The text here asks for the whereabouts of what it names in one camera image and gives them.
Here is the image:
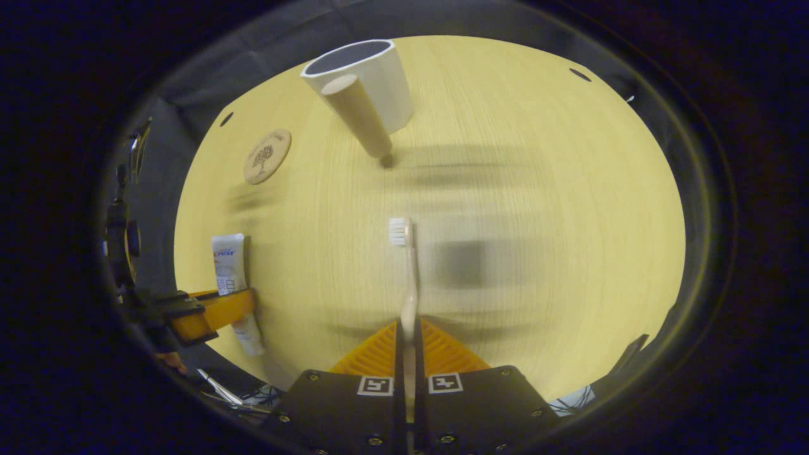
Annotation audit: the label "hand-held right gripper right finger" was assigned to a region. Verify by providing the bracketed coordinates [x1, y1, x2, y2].
[414, 318, 560, 455]

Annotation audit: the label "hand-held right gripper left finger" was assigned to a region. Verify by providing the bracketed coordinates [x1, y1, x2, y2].
[262, 321, 405, 455]

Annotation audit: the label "white toothpaste tube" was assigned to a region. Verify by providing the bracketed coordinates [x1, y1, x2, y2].
[211, 233, 266, 356]

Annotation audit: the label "white toothbrush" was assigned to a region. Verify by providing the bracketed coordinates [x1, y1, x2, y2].
[388, 217, 422, 424]

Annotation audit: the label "round cork coaster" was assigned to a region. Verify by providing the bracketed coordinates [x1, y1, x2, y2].
[243, 128, 293, 185]

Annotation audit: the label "white cup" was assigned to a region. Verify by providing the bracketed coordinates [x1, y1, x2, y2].
[300, 39, 415, 135]

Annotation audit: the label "silver metal bar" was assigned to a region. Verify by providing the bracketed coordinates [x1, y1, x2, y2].
[196, 368, 244, 406]

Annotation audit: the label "black angular object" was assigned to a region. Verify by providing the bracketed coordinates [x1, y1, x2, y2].
[594, 334, 650, 396]

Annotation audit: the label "beige cylindrical tube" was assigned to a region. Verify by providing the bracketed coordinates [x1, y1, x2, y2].
[320, 74, 394, 159]

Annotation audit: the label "tangled thin cables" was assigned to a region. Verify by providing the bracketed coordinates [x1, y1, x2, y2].
[240, 384, 282, 415]

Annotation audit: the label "white and blue cables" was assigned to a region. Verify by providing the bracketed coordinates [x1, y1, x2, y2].
[549, 385, 595, 418]

